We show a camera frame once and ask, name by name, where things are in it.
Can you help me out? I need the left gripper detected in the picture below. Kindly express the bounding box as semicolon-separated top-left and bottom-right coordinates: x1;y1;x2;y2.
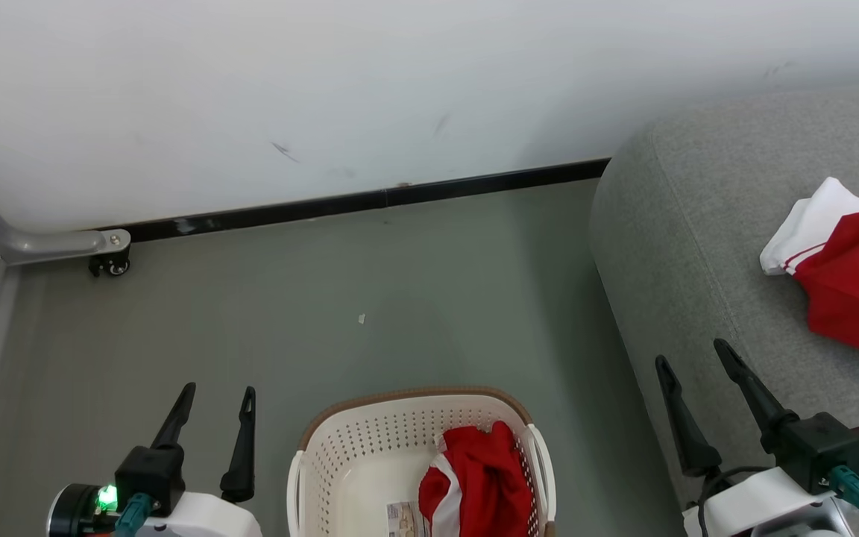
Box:
48;383;262;537

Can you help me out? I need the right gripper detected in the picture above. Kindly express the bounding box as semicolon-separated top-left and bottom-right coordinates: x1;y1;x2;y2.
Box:
655;339;859;537

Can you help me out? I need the red garment with white stripe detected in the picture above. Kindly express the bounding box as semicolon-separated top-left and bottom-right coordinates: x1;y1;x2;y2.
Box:
418;421;536;537

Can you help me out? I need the grey fabric sofa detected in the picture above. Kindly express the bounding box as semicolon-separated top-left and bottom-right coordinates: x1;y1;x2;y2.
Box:
590;78;859;537

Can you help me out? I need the teal left gripper plug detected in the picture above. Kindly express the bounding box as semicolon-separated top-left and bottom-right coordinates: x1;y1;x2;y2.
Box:
114;492;156;537

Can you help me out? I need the cream perforated laundry basket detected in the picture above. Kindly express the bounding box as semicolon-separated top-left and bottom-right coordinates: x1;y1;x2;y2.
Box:
286;386;557;537

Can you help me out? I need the small black caster wheel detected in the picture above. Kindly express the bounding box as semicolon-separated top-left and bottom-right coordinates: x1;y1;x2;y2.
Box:
89;254;130;278

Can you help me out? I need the printed paper label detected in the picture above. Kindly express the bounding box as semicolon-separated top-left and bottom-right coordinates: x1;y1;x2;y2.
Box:
387;501;430;537

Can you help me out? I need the black baseboard strip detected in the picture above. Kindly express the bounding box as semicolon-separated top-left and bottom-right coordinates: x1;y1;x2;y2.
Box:
94;157;611;243

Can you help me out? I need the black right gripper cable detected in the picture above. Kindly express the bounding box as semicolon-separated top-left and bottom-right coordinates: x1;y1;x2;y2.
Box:
696;465;773;537

